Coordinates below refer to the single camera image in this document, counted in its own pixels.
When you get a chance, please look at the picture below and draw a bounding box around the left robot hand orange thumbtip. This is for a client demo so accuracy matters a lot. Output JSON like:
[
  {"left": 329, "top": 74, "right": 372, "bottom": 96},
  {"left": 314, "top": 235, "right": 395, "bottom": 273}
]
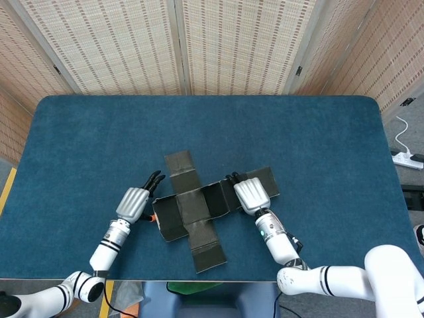
[{"left": 115, "top": 170, "right": 166, "bottom": 225}]

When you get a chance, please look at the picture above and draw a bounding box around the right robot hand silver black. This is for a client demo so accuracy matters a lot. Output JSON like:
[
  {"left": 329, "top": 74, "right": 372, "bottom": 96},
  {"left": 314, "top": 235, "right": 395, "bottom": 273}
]
[{"left": 225, "top": 171, "right": 272, "bottom": 216}]

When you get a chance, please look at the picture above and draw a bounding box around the black cardboard box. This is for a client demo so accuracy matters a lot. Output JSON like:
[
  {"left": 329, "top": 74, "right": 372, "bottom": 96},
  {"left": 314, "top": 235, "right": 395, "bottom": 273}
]
[{"left": 152, "top": 150, "right": 280, "bottom": 274}]

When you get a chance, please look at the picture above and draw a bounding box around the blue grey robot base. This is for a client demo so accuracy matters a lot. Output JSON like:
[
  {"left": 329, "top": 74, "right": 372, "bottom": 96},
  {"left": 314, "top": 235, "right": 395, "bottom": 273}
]
[{"left": 138, "top": 281, "right": 281, "bottom": 318}]

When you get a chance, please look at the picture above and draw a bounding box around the black floor box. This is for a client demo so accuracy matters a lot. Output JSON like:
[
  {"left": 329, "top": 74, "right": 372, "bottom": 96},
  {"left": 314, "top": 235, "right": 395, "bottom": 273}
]
[{"left": 400, "top": 184, "right": 424, "bottom": 210}]

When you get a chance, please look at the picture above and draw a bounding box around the blue felt table cover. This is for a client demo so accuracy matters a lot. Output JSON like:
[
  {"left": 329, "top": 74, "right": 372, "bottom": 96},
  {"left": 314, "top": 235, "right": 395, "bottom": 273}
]
[{"left": 0, "top": 95, "right": 424, "bottom": 284}]

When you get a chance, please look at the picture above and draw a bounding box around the grey plastic bag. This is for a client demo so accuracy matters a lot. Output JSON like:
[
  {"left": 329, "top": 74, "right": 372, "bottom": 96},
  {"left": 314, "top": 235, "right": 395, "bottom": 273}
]
[{"left": 112, "top": 281, "right": 145, "bottom": 316}]

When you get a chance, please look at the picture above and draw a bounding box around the green cloth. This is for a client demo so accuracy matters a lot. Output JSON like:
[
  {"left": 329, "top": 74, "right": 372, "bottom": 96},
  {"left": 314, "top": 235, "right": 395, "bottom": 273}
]
[{"left": 166, "top": 281, "right": 223, "bottom": 295}]

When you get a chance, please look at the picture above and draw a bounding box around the yellow floor tape strip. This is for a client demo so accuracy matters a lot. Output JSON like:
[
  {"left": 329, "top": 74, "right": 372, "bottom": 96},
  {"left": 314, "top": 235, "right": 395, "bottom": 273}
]
[
  {"left": 99, "top": 281, "right": 115, "bottom": 318},
  {"left": 0, "top": 167, "right": 18, "bottom": 216}
]

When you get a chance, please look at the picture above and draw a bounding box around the woven bamboo screen panel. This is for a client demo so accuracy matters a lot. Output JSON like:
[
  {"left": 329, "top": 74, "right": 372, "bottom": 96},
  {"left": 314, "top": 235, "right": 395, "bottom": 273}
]
[
  {"left": 0, "top": 84, "right": 36, "bottom": 166},
  {"left": 316, "top": 0, "right": 424, "bottom": 115},
  {"left": 174, "top": 0, "right": 327, "bottom": 96},
  {"left": 285, "top": 0, "right": 382, "bottom": 97},
  {"left": 8, "top": 0, "right": 186, "bottom": 96},
  {"left": 0, "top": 0, "right": 80, "bottom": 113}
]

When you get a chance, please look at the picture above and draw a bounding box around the white power strip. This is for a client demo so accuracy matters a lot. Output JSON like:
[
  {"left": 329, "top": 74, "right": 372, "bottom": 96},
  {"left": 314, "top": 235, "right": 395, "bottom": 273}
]
[{"left": 392, "top": 150, "right": 424, "bottom": 170}]

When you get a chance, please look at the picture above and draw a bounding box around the white sneaker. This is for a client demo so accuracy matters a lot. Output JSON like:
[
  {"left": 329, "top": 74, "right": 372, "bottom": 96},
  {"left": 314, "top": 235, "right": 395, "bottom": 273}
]
[{"left": 413, "top": 224, "right": 424, "bottom": 256}]

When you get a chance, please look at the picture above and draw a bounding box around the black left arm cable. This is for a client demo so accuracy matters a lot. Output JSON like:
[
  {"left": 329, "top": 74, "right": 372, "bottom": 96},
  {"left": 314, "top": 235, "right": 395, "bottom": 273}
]
[{"left": 103, "top": 281, "right": 142, "bottom": 315}]

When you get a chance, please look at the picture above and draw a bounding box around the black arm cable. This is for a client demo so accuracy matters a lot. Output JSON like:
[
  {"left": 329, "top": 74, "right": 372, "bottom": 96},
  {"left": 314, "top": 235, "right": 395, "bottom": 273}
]
[
  {"left": 103, "top": 281, "right": 142, "bottom": 315},
  {"left": 274, "top": 291, "right": 301, "bottom": 318}
]

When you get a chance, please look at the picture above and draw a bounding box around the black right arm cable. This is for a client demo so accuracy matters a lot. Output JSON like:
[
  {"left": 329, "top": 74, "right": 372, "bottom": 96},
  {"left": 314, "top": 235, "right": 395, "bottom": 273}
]
[{"left": 274, "top": 291, "right": 301, "bottom": 318}]

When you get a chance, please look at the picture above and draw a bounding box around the white power cable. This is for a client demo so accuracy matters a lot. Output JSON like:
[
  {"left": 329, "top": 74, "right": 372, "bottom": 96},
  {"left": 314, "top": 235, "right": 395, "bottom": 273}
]
[{"left": 394, "top": 115, "right": 413, "bottom": 156}]

